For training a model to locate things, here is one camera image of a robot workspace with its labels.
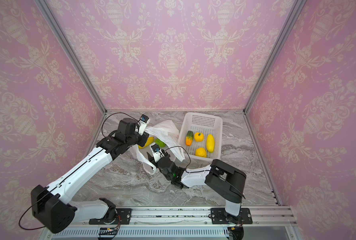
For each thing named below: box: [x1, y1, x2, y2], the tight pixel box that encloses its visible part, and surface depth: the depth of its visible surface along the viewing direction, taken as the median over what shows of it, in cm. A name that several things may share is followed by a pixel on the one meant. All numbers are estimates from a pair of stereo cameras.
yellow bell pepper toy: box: [194, 132, 205, 142], surface depth 101 cm
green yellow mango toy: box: [185, 130, 194, 147], surface depth 102 cm
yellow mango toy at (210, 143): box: [206, 134, 215, 153], surface depth 98 cm
